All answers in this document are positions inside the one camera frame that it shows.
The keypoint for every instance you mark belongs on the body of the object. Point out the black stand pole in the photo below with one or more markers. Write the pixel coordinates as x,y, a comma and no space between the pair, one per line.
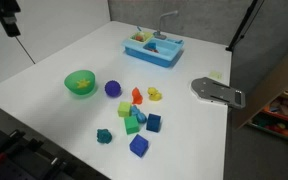
243,26

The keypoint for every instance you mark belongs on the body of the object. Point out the teal star block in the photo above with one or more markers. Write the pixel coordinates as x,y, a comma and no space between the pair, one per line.
104,136

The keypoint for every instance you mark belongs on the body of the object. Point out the blue toy cup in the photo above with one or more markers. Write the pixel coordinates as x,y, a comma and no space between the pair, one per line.
152,46

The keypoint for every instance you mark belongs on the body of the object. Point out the purple spiky ball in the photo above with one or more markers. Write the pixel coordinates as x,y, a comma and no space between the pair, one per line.
112,88

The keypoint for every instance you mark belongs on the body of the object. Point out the yellow-green sink basket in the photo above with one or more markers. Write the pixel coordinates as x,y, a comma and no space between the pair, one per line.
147,36

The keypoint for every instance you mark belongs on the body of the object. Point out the yellow rubber duck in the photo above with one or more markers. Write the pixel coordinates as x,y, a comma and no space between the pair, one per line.
154,94

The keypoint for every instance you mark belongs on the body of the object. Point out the yellow star toy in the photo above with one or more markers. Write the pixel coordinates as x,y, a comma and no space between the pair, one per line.
83,83

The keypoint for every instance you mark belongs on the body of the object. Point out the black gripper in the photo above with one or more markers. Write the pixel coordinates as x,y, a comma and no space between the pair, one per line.
4,6

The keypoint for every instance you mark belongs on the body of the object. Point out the orange block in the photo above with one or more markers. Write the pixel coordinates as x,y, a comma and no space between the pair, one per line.
136,96

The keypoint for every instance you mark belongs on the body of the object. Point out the grey metal mounting plate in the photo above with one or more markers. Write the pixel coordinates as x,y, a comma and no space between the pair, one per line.
214,89

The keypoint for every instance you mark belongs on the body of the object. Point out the blue toy sink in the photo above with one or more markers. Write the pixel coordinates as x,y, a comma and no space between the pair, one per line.
150,57

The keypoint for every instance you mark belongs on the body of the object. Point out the orange toy food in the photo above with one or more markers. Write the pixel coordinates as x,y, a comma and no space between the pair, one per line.
138,37

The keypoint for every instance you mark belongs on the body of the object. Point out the light blue toy animal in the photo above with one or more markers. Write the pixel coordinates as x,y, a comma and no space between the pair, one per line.
140,116

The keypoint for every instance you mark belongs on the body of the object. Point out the grey toy faucet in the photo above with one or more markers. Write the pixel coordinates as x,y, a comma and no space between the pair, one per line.
160,23

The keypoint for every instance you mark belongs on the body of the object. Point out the green plastic bowl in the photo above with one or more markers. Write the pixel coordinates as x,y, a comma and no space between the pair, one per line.
74,85

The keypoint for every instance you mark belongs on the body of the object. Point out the toy storage shelf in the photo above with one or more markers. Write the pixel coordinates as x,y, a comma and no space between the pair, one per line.
284,113

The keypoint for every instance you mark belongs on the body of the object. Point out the dark blue cube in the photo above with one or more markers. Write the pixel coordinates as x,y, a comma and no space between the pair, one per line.
153,122
138,145

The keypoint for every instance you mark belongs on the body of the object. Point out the black perforated platform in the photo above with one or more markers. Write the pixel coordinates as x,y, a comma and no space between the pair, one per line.
4,170

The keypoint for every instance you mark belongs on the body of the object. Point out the light green cube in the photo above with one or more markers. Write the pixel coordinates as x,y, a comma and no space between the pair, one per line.
124,109

